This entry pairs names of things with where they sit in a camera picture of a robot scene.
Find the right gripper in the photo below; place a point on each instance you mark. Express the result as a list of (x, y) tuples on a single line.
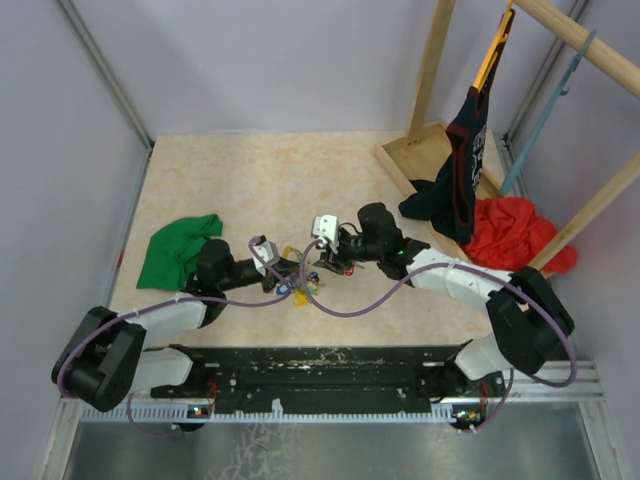
[(335, 262)]

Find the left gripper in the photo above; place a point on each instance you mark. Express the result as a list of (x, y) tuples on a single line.
[(285, 266)]

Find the bunch of tagged keys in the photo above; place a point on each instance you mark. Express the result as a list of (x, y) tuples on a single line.
[(300, 291)]

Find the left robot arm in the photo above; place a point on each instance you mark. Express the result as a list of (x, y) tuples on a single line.
[(111, 356)]

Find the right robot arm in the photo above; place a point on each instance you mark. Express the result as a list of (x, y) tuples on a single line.
[(529, 324)]

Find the green cloth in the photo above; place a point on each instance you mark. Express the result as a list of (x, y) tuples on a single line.
[(173, 251)]

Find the dark navy jersey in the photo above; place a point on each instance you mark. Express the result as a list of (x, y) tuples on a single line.
[(448, 202)]

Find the wooden clothes rack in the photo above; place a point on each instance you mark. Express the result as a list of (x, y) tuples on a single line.
[(423, 147)]

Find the red cloth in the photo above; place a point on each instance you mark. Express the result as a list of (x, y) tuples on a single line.
[(508, 233)]

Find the yellow clothes hanger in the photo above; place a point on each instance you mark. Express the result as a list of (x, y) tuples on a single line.
[(500, 37)]

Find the blue clothes hanger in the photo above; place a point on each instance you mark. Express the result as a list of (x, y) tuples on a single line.
[(560, 90)]

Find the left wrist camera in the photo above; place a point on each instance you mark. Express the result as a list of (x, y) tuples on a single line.
[(264, 253)]

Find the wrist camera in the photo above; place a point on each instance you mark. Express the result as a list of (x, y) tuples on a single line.
[(325, 231), (264, 253)]

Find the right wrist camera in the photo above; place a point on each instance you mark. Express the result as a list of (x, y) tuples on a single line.
[(325, 231)]

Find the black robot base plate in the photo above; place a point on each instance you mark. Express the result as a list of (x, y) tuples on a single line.
[(421, 371)]

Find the aluminium frame rail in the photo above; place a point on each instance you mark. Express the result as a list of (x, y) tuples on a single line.
[(360, 405)]

